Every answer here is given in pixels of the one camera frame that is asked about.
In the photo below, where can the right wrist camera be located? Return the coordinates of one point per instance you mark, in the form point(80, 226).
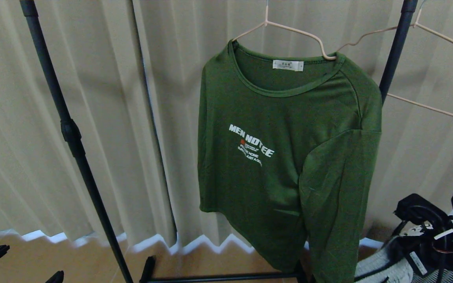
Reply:
point(419, 212)

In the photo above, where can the black clothes rack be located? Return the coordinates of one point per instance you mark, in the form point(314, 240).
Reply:
point(73, 137)

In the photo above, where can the pink clothes hanger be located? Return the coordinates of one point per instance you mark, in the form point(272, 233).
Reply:
point(289, 29)
point(431, 106)

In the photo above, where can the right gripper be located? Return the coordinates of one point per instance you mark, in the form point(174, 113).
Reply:
point(435, 255)

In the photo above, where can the green printed t-shirt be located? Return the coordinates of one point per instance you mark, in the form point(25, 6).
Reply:
point(281, 157)

